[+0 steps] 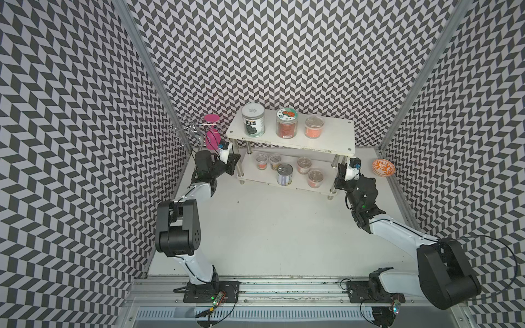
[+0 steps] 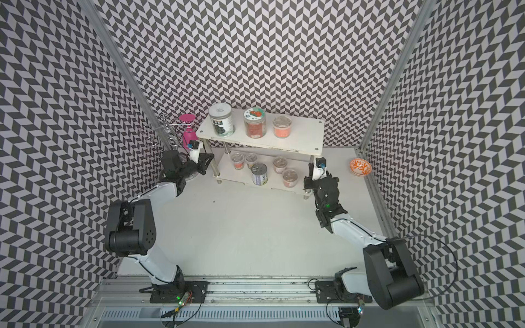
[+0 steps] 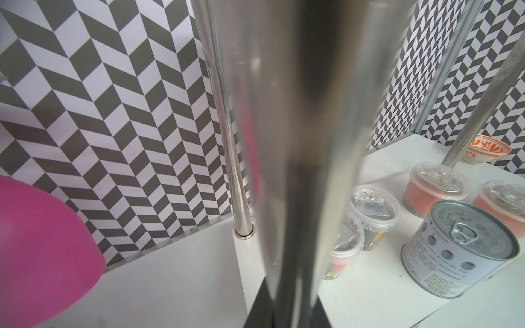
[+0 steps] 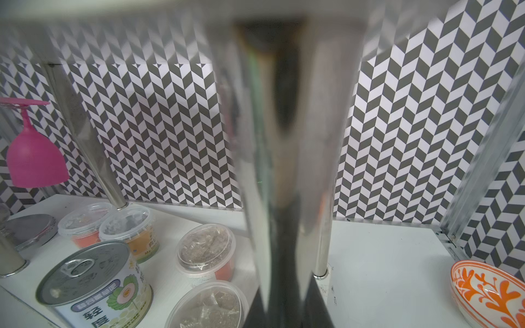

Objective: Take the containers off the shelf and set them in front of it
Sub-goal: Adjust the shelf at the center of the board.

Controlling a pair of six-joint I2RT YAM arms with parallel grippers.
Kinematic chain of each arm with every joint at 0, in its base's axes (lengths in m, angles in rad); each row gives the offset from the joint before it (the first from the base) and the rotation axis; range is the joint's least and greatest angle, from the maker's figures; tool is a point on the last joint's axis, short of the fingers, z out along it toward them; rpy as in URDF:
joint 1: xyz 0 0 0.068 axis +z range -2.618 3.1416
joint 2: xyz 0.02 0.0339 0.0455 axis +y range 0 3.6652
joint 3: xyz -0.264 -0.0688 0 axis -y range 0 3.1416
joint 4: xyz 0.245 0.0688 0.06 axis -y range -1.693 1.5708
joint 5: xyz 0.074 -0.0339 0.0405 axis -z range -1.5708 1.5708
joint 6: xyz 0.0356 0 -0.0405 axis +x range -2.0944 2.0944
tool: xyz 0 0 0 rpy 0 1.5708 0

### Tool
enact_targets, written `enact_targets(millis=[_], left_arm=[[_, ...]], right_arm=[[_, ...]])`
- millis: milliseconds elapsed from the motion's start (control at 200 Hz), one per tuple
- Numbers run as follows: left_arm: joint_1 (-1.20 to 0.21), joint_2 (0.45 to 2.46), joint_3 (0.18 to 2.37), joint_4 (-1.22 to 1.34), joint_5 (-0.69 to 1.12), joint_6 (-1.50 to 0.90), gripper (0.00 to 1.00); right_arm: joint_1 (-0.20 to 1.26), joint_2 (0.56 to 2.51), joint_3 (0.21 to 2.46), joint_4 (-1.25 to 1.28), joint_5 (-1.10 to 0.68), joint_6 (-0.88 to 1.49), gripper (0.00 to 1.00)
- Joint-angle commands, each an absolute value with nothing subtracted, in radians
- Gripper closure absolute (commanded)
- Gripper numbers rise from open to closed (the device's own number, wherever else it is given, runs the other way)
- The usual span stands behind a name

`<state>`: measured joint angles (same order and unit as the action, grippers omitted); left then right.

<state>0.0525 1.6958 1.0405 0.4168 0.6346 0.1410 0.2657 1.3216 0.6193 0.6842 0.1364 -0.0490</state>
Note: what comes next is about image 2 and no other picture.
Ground small cup red contents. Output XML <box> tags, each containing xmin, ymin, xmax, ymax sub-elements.
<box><xmin>231</xmin><ymin>153</ymin><xmax>245</xmax><ymax>170</ymax></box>

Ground white lid seed jar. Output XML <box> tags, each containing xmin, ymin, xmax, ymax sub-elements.
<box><xmin>209</xmin><ymin>103</ymin><xmax>235</xmax><ymax>137</ymax></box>

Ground tin can pull-tab lid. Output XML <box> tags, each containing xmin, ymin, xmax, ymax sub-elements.
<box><xmin>251</xmin><ymin>163</ymin><xmax>268</xmax><ymax>186</ymax></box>

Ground clear cup orange contents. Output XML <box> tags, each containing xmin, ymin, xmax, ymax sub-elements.
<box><xmin>273</xmin><ymin>116</ymin><xmax>292</xmax><ymax>138</ymax></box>

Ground red jar with printed lid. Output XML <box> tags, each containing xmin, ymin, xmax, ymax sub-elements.
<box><xmin>243</xmin><ymin>107</ymin><xmax>266</xmax><ymax>139</ymax></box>

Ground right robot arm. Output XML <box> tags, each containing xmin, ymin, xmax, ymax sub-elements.
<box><xmin>304</xmin><ymin>158</ymin><xmax>425</xmax><ymax>310</ymax></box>

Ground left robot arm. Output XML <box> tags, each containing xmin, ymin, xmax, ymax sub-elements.
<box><xmin>104</xmin><ymin>140</ymin><xmax>215</xmax><ymax>285</ymax></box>

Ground white two-tier shelf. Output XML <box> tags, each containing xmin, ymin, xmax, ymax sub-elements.
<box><xmin>196</xmin><ymin>109</ymin><xmax>325</xmax><ymax>200</ymax></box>

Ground pink upside-down cup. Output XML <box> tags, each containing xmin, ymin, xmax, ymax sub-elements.
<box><xmin>179</xmin><ymin>113</ymin><xmax>198</xmax><ymax>150</ymax></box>

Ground small cup front right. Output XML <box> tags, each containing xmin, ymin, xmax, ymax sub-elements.
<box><xmin>282</xmin><ymin>169</ymin><xmax>299</xmax><ymax>188</ymax></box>

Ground small cup back right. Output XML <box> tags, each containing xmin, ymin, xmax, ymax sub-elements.
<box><xmin>273</xmin><ymin>157</ymin><xmax>288</xmax><ymax>174</ymax></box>

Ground orange patterned bowl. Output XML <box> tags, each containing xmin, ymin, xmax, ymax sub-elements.
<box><xmin>349</xmin><ymin>158</ymin><xmax>373</xmax><ymax>176</ymax></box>

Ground silver metal cup stand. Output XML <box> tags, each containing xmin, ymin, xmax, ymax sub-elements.
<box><xmin>142</xmin><ymin>113</ymin><xmax>187</xmax><ymax>162</ymax></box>

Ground small cup yellow label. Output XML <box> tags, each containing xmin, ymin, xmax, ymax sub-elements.
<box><xmin>245</xmin><ymin>153</ymin><xmax>258</xmax><ymax>169</ymax></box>

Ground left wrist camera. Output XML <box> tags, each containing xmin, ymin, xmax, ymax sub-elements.
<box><xmin>187</xmin><ymin>139</ymin><xmax>200</xmax><ymax>150</ymax></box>

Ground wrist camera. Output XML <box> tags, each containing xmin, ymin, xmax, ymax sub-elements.
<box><xmin>315</xmin><ymin>157</ymin><xmax>327</xmax><ymax>169</ymax></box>
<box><xmin>187</xmin><ymin>139</ymin><xmax>200</xmax><ymax>150</ymax></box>

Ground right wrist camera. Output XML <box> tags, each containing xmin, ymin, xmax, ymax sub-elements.
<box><xmin>315</xmin><ymin>157</ymin><xmax>327</xmax><ymax>169</ymax></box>

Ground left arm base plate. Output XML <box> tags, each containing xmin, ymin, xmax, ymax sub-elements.
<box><xmin>149</xmin><ymin>281</ymin><xmax>209</xmax><ymax>304</ymax></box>

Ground aluminium front rail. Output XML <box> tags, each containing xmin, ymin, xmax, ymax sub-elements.
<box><xmin>87</xmin><ymin>276</ymin><xmax>358</xmax><ymax>310</ymax></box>

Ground left aluminium corner post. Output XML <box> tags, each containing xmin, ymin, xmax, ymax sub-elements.
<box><xmin>77</xmin><ymin>0</ymin><xmax>159</xmax><ymax>127</ymax></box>

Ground aluminium corner post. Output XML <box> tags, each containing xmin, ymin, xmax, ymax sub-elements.
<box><xmin>77</xmin><ymin>0</ymin><xmax>159</xmax><ymax>127</ymax></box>
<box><xmin>358</xmin><ymin>0</ymin><xmax>437</xmax><ymax>153</ymax></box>

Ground right aluminium corner post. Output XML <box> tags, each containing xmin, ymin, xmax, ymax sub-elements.
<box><xmin>358</xmin><ymin>0</ymin><xmax>437</xmax><ymax>153</ymax></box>

